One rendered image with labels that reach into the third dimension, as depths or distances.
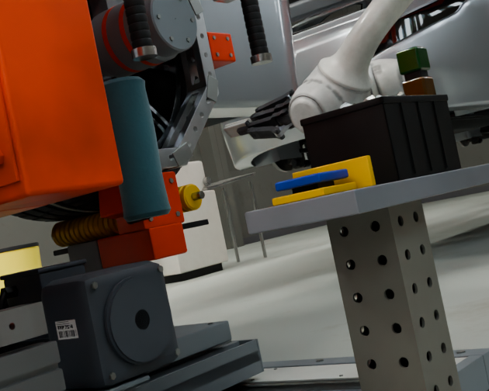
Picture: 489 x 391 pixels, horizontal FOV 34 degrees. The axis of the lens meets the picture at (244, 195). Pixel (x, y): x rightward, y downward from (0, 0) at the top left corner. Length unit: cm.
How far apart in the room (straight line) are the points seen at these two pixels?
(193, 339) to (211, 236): 599
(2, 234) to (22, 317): 992
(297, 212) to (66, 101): 33
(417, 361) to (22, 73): 63
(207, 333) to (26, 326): 78
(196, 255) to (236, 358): 573
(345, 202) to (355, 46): 49
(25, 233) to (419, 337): 1020
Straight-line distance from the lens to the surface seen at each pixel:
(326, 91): 140
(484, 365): 173
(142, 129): 149
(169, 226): 166
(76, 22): 112
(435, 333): 117
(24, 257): 609
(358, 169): 106
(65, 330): 129
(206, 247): 766
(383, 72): 154
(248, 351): 186
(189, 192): 175
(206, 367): 175
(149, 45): 142
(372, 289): 113
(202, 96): 184
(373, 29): 141
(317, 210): 99
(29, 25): 107
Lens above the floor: 44
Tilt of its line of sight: 2 degrees up
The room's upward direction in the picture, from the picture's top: 12 degrees counter-clockwise
